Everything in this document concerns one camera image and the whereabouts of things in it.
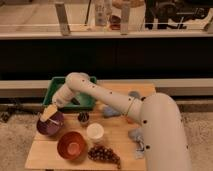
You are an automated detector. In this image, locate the silver fork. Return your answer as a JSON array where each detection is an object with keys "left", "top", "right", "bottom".
[{"left": 48, "top": 119, "right": 60, "bottom": 125}]

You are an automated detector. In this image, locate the grey object near arm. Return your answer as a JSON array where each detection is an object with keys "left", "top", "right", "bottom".
[{"left": 128, "top": 91, "right": 141, "bottom": 99}]

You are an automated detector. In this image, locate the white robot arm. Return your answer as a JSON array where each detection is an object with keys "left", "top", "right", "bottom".
[{"left": 49, "top": 72, "right": 192, "bottom": 171}]

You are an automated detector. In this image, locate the purple bowl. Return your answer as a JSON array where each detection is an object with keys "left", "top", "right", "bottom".
[{"left": 36, "top": 112, "right": 64, "bottom": 136}]

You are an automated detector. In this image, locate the orange bowl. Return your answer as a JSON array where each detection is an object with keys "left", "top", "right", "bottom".
[{"left": 57, "top": 131, "right": 86, "bottom": 160}]

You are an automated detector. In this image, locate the green plastic bin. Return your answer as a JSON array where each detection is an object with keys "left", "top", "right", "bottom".
[{"left": 43, "top": 76, "right": 96, "bottom": 110}]

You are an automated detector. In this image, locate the small dark cup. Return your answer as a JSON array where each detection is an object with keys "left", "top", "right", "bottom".
[{"left": 78, "top": 112, "right": 89, "bottom": 126}]

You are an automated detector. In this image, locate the white cup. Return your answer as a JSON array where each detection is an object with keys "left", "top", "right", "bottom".
[{"left": 86, "top": 123, "right": 104, "bottom": 141}]

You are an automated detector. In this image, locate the blue-grey cloth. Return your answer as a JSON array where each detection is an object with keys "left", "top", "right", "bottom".
[{"left": 102, "top": 106, "right": 120, "bottom": 118}]

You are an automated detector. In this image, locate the wooden table board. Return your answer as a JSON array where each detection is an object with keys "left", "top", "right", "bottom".
[{"left": 24, "top": 82, "right": 158, "bottom": 171}]

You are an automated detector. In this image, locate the bunch of dark grapes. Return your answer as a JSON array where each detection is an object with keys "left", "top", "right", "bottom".
[{"left": 88, "top": 145, "right": 121, "bottom": 169}]

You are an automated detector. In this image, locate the grey stuffed toy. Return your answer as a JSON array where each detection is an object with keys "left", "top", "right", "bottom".
[{"left": 128, "top": 128, "right": 145, "bottom": 159}]

